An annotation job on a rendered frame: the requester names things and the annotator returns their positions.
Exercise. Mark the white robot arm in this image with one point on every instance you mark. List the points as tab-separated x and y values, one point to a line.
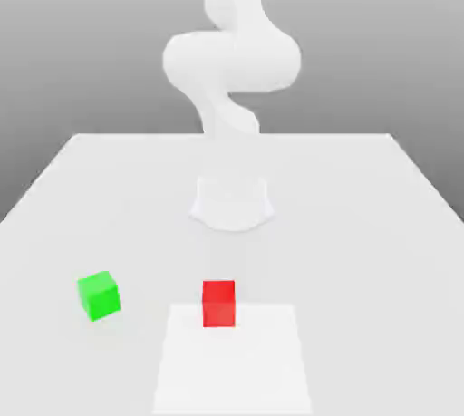
232	60

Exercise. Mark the small red cube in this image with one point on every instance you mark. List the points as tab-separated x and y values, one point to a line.
218	305

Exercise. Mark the small green cube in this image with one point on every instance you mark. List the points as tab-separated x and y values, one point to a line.
99	298

